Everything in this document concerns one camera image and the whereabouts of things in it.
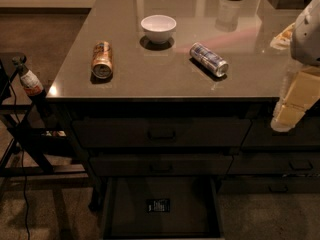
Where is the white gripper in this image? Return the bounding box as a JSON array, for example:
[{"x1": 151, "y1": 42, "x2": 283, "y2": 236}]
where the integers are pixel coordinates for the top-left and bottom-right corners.
[{"x1": 270, "y1": 66, "x2": 320, "y2": 132}]

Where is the middle left drawer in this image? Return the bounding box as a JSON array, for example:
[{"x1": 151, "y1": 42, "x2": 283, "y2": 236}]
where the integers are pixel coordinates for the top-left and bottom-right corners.
[{"x1": 89, "y1": 154, "x2": 232, "y2": 176}]

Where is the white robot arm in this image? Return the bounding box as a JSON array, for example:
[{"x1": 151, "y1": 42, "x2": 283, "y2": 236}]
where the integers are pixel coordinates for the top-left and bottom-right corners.
[{"x1": 270, "y1": 0, "x2": 320, "y2": 132}]

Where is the black side table frame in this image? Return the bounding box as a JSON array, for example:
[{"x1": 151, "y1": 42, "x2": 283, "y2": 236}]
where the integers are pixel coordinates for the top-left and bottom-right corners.
[{"x1": 0, "y1": 52, "x2": 85, "y2": 177}]

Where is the black cable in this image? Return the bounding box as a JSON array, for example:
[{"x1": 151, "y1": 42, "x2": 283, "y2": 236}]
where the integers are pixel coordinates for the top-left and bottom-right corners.
[{"x1": 9, "y1": 80, "x2": 32, "y2": 240}]

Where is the middle right drawer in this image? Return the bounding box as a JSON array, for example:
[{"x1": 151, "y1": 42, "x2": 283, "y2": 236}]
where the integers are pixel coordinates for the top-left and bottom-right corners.
[{"x1": 229, "y1": 152, "x2": 320, "y2": 175}]

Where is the open bottom drawer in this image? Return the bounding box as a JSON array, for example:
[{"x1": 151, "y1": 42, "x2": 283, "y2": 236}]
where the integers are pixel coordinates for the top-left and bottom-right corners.
[{"x1": 100, "y1": 176, "x2": 224, "y2": 240}]

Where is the dark soda bottle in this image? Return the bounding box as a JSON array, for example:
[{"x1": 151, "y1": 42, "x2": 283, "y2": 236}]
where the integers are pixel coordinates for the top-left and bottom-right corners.
[{"x1": 12, "y1": 57, "x2": 52, "y2": 118}]

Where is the dark cabinet counter unit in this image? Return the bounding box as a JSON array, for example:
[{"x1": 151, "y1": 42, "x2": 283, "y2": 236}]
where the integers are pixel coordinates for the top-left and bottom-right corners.
[{"x1": 45, "y1": 0, "x2": 320, "y2": 215}]

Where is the silver blue energy can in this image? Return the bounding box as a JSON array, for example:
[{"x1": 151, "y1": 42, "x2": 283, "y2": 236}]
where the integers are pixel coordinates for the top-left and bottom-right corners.
[{"x1": 189, "y1": 42, "x2": 229, "y2": 78}]

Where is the top left drawer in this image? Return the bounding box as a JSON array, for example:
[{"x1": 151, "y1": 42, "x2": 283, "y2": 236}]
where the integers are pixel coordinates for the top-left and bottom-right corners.
[{"x1": 72, "y1": 118, "x2": 251, "y2": 148}]

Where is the dark blue rxbar wrapper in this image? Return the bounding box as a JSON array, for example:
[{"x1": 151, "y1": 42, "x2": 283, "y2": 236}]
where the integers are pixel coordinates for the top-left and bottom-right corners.
[{"x1": 146, "y1": 199, "x2": 170, "y2": 212}]

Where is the white ceramic bowl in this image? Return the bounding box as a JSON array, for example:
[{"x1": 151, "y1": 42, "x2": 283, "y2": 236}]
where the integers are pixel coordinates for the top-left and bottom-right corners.
[{"x1": 141, "y1": 15, "x2": 177, "y2": 44}]

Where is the orange soda can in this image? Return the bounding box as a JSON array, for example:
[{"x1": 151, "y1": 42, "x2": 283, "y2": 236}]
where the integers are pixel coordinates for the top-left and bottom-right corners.
[{"x1": 91, "y1": 41, "x2": 113, "y2": 79}]

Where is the top right drawer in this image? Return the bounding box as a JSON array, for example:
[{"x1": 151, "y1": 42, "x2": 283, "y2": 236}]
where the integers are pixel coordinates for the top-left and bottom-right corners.
[{"x1": 242, "y1": 117, "x2": 320, "y2": 151}]

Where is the snack packet on counter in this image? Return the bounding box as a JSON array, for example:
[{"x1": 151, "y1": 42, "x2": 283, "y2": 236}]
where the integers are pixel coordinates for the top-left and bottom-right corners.
[{"x1": 270, "y1": 23, "x2": 295, "y2": 50}]

